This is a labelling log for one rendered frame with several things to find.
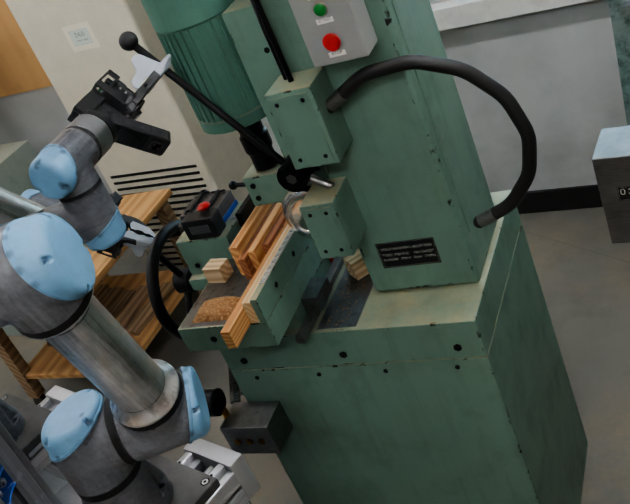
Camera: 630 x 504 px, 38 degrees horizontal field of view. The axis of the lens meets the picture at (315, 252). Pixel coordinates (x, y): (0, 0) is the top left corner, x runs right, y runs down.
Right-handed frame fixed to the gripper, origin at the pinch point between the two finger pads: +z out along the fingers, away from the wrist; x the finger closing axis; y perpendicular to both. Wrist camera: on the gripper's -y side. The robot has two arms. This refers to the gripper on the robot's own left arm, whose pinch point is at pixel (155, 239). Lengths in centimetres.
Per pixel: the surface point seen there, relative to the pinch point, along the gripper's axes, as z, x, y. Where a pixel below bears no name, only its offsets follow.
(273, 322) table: 40, 33, -20
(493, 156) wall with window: 69, -133, 33
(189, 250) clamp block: 13.4, 11.4, -11.0
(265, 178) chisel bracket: 27.4, 8.2, -33.8
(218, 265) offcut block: 23.0, 18.8, -16.5
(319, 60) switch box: 38, 22, -71
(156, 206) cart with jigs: -40, -87, 67
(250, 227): 26.4, 10.7, -22.2
